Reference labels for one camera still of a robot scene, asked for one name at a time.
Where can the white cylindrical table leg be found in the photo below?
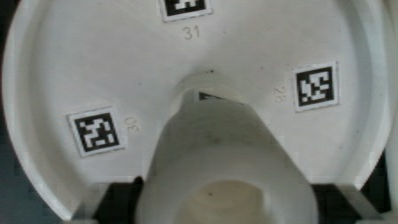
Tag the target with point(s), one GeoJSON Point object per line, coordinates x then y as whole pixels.
{"type": "Point", "coordinates": [224, 180]}

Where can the white round table top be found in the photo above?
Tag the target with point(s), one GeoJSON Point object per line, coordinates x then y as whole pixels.
{"type": "Point", "coordinates": [108, 56]}

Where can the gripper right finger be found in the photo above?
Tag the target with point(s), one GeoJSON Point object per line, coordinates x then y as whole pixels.
{"type": "Point", "coordinates": [348, 204]}

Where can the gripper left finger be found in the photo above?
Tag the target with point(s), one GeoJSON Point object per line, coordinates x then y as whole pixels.
{"type": "Point", "coordinates": [115, 208]}

